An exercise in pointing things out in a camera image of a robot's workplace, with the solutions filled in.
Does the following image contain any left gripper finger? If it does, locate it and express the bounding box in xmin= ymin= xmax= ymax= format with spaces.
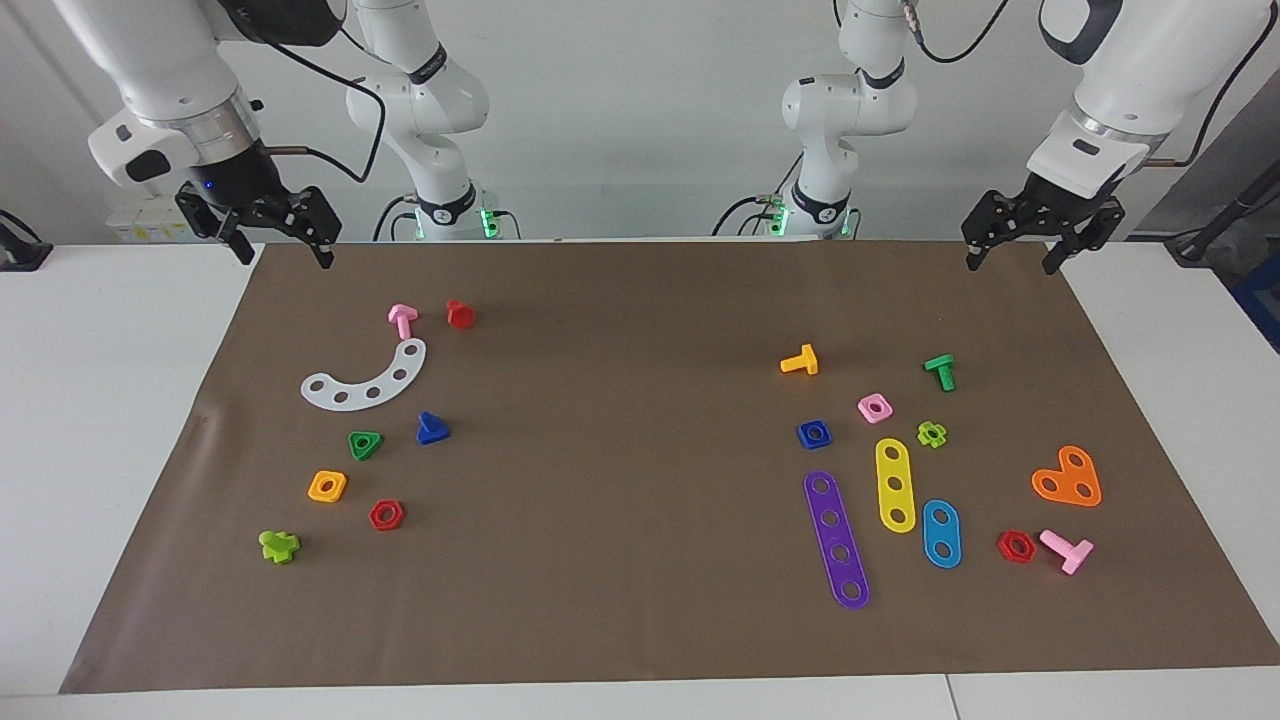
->
xmin=962 ymin=190 xmax=1016 ymax=273
xmin=1042 ymin=198 xmax=1126 ymax=276

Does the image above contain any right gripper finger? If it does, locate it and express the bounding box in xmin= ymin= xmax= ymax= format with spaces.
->
xmin=176 ymin=185 xmax=256 ymax=266
xmin=268 ymin=186 xmax=343 ymax=269

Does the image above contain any white socket box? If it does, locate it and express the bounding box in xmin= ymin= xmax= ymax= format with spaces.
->
xmin=105 ymin=195 xmax=216 ymax=244

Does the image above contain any black stand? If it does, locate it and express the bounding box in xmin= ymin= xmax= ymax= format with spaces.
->
xmin=1165 ymin=160 xmax=1280 ymax=266

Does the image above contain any white curved five-hole plate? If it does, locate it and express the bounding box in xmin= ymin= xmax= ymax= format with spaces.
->
xmin=300 ymin=338 xmax=428 ymax=412

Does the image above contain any blue crate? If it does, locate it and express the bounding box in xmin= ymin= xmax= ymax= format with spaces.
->
xmin=1230 ymin=255 xmax=1280 ymax=353

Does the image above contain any black table clamp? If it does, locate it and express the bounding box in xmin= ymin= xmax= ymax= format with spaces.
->
xmin=0 ymin=208 xmax=53 ymax=272

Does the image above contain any orange-red three-hole angle plate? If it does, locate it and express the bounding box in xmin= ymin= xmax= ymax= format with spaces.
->
xmin=1031 ymin=445 xmax=1102 ymax=508

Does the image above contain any yellow three-hole plate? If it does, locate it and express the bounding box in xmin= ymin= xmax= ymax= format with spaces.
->
xmin=875 ymin=438 xmax=917 ymax=534

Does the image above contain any blue two-hole plate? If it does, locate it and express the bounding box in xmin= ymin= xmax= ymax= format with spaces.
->
xmin=922 ymin=499 xmax=962 ymax=569

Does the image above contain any purple four-hole plate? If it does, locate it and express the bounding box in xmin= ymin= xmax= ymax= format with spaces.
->
xmin=803 ymin=470 xmax=871 ymax=610

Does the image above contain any brown paper mat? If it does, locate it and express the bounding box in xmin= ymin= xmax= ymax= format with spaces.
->
xmin=60 ymin=238 xmax=1280 ymax=694

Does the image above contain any black right base cable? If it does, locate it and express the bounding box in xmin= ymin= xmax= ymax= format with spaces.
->
xmin=372 ymin=193 xmax=421 ymax=242

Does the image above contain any black base cable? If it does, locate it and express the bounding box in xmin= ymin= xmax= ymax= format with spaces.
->
xmin=712 ymin=195 xmax=781 ymax=238
xmin=372 ymin=193 xmax=421 ymax=242

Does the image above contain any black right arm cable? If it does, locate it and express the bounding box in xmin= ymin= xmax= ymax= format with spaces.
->
xmin=225 ymin=10 xmax=387 ymax=185

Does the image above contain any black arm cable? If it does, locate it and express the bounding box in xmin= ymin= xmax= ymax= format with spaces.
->
xmin=1145 ymin=28 xmax=1280 ymax=168
xmin=225 ymin=10 xmax=387 ymax=185

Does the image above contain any black left shoulder cable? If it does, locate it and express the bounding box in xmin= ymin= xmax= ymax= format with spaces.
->
xmin=900 ymin=0 xmax=1013 ymax=64

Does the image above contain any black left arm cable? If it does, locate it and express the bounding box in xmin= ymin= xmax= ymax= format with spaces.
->
xmin=1145 ymin=28 xmax=1280 ymax=168

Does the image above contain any black left base cable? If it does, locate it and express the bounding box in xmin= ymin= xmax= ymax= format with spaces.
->
xmin=712 ymin=195 xmax=781 ymax=238

